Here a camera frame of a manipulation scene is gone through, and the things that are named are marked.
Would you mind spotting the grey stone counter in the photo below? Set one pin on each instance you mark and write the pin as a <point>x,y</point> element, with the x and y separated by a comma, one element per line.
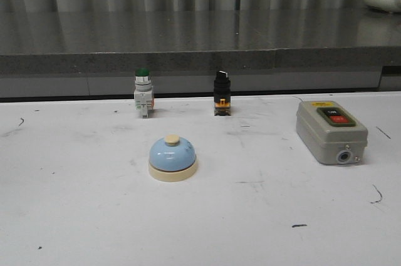
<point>96,54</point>

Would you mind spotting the green pushbutton switch white body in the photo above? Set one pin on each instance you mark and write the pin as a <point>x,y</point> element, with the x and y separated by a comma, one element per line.
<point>144,93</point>

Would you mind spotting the black selector switch orange base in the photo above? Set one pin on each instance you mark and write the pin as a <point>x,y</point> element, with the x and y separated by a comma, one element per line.
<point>222,94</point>

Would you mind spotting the grey on off switch box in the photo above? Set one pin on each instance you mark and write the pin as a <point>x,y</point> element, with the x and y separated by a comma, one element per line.
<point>331,133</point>

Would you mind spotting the blue desk bell cream base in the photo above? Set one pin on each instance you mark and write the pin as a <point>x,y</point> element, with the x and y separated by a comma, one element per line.
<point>172,159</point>

